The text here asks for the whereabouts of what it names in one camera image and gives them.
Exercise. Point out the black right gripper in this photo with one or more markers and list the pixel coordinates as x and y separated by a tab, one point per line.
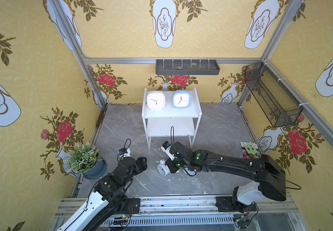
171	164

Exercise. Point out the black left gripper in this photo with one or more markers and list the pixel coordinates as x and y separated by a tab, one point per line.
140	163

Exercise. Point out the white twin-bell alarm clock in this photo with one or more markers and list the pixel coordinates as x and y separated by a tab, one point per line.
163	168

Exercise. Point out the blue square alarm clock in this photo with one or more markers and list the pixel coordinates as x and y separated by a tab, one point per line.
181	99

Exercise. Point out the white square alarm clock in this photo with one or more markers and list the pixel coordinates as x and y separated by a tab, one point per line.
156	100

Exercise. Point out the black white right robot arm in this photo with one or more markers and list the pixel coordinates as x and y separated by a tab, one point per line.
267	178

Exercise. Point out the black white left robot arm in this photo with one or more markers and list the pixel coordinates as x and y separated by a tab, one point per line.
107	197

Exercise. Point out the white two-tier shelf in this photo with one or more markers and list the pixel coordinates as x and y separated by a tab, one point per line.
158	123

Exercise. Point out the potted green plant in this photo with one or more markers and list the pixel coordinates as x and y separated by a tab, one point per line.
86	160

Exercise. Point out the pink white seed packet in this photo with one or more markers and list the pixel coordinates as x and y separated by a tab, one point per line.
246	155

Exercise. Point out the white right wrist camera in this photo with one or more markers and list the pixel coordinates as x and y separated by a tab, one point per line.
166	146

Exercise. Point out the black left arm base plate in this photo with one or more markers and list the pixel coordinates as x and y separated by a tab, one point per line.
132	206

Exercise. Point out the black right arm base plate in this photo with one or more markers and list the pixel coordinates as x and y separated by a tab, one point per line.
229	204

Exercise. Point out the grey wall-mounted tray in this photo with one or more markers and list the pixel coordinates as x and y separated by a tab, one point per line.
204	67

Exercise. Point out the aluminium slotted base rail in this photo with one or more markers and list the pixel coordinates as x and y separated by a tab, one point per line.
186	210

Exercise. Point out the black wire mesh basket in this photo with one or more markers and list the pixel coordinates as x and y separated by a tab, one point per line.
276	101

